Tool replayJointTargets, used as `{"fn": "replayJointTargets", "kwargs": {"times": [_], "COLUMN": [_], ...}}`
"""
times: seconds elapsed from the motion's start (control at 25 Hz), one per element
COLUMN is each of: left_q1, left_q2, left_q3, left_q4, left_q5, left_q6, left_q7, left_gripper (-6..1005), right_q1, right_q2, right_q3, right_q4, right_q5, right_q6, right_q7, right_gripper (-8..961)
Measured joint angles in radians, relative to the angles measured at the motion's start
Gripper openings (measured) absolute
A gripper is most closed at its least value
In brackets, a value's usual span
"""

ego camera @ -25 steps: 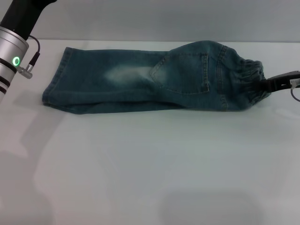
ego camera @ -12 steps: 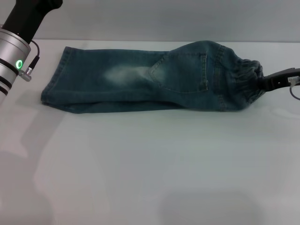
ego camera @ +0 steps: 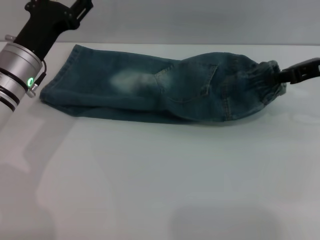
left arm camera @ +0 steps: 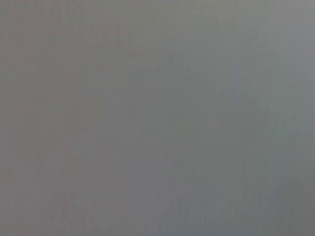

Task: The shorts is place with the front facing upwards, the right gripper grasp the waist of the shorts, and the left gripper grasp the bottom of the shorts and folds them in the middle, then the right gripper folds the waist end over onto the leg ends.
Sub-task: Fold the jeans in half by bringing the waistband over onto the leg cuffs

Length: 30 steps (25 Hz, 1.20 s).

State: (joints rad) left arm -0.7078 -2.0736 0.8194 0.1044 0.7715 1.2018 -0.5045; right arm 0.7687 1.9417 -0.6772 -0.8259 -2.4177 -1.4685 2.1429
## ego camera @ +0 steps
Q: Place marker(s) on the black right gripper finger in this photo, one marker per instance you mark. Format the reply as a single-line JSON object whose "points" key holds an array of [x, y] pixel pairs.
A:
{"points": [[295, 72]]}

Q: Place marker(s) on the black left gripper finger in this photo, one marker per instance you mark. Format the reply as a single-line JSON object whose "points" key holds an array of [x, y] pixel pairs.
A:
{"points": [[85, 7]]}

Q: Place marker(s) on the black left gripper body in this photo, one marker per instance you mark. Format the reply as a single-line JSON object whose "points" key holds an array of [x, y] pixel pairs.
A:
{"points": [[42, 27]]}

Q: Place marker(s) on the blue denim shorts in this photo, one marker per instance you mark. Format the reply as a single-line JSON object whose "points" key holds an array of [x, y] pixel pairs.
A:
{"points": [[175, 92]]}

